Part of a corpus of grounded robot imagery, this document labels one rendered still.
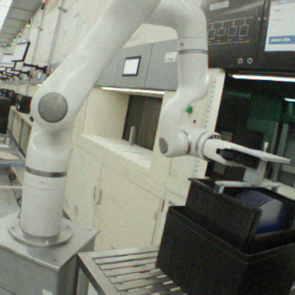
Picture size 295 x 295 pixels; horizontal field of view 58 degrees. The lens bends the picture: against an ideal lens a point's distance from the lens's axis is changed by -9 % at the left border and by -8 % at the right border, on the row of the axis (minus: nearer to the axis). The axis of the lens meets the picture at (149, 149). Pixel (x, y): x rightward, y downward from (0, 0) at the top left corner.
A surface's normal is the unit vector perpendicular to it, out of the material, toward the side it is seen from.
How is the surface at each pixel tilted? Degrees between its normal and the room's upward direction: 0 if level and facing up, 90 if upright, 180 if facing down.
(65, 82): 61
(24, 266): 90
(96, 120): 90
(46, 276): 90
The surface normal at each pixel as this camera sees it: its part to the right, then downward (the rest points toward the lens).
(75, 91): 0.64, -0.14
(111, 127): 0.54, 0.21
